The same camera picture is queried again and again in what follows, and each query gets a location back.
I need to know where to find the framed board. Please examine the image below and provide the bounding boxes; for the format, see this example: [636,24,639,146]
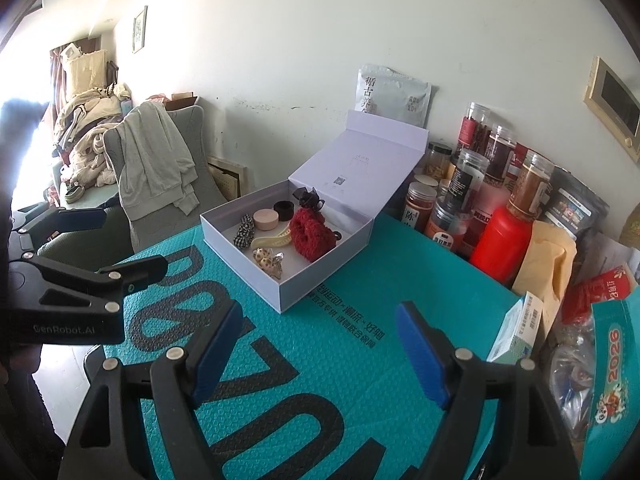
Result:
[206,156,249,201]

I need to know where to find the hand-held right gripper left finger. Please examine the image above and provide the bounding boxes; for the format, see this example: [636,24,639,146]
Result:
[62,299,245,480]

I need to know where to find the red snack packet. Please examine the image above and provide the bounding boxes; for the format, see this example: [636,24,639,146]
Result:
[565,265,638,326]

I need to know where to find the white gift box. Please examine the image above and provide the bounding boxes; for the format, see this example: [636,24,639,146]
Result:
[200,109,431,315]

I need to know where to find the silver white foil pouch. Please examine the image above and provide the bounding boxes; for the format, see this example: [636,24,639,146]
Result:
[356,63,432,129]

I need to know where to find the pink round compact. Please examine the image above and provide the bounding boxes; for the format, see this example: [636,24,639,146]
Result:
[252,208,279,231]

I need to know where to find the black snack bag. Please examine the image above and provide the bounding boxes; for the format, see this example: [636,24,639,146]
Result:
[542,167,611,238]

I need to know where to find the woven straw hat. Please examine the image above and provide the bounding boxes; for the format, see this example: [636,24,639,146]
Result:
[620,220,640,251]

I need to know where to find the teal bubble mailer mat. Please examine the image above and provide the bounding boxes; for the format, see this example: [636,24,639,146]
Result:
[82,217,523,480]

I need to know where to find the pile of beige clothes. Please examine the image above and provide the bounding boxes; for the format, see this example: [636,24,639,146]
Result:
[50,42,133,191]

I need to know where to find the mushroom decorated clear hair clip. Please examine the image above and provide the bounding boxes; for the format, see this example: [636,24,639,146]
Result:
[251,246,286,278]

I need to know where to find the brown cardboard box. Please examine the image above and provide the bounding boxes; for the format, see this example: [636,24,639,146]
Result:
[165,91,198,111]

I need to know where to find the small wall picture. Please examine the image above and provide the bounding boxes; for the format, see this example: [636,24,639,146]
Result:
[131,6,149,54]

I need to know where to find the kraft paper bag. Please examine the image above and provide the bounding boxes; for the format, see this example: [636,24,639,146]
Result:
[510,220,578,331]

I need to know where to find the clear bag of snacks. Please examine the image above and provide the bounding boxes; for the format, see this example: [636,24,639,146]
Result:
[547,320,598,446]

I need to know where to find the red fuzzy scrunchie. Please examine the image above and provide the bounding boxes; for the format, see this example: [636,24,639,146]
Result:
[289,208,335,263]

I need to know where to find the grey chair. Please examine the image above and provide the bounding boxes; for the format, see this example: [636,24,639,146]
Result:
[102,105,228,253]

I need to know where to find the red canister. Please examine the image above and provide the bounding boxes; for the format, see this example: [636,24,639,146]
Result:
[469,205,535,286]

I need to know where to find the black white checkered scrunchie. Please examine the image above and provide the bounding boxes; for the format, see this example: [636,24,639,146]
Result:
[231,215,256,250]

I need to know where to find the cluster of clear plastic jars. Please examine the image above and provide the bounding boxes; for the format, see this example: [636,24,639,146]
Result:
[402,101,556,256]

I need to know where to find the cream hair clip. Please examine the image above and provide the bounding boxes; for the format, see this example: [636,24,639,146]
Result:
[250,226,293,251]

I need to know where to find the teal printed carton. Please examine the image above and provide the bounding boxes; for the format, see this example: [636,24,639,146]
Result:
[580,296,640,480]

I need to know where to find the dark green armchair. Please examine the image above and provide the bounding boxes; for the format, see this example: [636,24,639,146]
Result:
[37,205,133,266]

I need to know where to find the black claw hair clip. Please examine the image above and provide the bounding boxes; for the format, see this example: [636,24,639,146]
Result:
[292,186,326,213]

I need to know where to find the white green medicine box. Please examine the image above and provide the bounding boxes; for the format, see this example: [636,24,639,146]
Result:
[486,292,545,365]

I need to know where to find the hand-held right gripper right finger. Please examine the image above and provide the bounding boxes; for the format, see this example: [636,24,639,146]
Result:
[394,301,582,480]

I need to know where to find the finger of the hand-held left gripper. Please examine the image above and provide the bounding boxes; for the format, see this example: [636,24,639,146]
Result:
[12,204,108,238]
[30,255,168,313]

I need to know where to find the wooden framed wall panel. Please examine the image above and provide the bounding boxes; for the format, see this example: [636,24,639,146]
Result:
[584,56,640,156]

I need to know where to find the grey hoodie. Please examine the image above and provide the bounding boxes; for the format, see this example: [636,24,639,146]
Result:
[117,102,198,222]

